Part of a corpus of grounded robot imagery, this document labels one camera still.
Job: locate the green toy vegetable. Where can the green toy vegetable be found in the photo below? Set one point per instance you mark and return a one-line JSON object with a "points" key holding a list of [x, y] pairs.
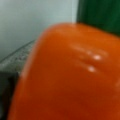
{"points": [[102, 14]]}

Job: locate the grey metal drawer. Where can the grey metal drawer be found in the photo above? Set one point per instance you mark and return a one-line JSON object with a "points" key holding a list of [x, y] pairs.
{"points": [[10, 68]]}

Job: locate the orange carrot piece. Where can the orange carrot piece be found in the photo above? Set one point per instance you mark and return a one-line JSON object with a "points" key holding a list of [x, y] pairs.
{"points": [[72, 73]]}

